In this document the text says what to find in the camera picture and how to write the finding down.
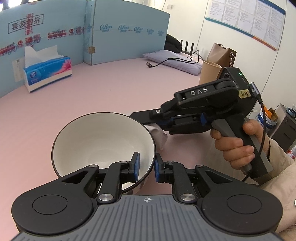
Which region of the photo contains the white tissue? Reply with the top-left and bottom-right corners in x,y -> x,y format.
145,123 -> 168,151

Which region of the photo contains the light blue foam board partition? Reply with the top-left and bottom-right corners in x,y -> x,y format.
1,1 -> 170,96

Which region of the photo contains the white ceramic bowl black rim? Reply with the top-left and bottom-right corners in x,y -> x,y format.
51,112 -> 156,194

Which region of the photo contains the black usb cable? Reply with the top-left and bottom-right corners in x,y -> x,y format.
145,49 -> 204,68

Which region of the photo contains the blue tissue box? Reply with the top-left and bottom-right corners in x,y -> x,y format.
23,46 -> 72,92

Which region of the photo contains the black router with antennas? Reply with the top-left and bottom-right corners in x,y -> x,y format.
180,40 -> 194,56

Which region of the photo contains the brown paper cup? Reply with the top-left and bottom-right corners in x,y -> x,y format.
199,60 -> 222,85

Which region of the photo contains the brown handbag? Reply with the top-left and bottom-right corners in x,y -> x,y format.
207,43 -> 237,68

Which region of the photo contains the folded lavender cloth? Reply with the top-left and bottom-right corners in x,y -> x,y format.
143,50 -> 202,76

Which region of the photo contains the person right hand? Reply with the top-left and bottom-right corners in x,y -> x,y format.
210,120 -> 263,170

